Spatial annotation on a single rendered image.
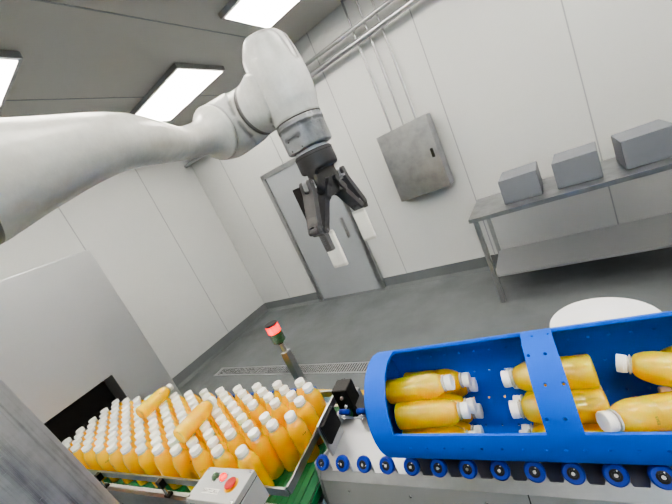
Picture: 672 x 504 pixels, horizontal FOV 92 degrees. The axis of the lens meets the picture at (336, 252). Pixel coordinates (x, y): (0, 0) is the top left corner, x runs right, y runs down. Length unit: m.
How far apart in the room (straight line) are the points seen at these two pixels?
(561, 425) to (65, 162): 0.88
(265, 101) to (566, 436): 0.86
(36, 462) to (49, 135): 0.33
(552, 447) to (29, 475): 0.84
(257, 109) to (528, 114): 3.48
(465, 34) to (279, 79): 3.48
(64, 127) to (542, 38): 3.82
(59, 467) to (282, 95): 0.57
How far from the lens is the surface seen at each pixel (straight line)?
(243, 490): 1.14
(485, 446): 0.91
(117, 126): 0.42
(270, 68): 0.63
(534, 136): 3.96
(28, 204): 0.36
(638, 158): 3.32
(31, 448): 0.50
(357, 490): 1.22
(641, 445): 0.89
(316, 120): 0.62
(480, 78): 3.96
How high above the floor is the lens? 1.76
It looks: 12 degrees down
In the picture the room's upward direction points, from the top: 25 degrees counter-clockwise
